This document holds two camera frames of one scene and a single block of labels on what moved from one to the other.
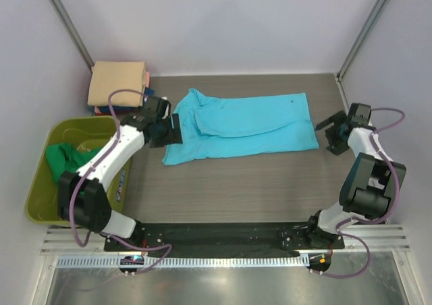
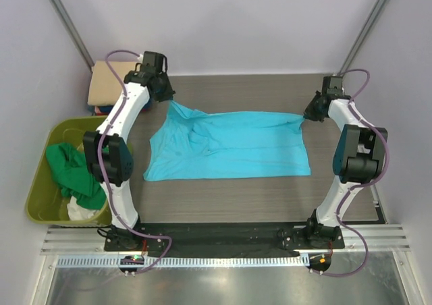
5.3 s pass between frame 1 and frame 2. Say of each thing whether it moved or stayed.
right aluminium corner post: stayed
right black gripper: moved
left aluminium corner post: stayed
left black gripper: moved
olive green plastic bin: stayed
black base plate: stayed
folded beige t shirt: stayed
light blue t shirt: moved
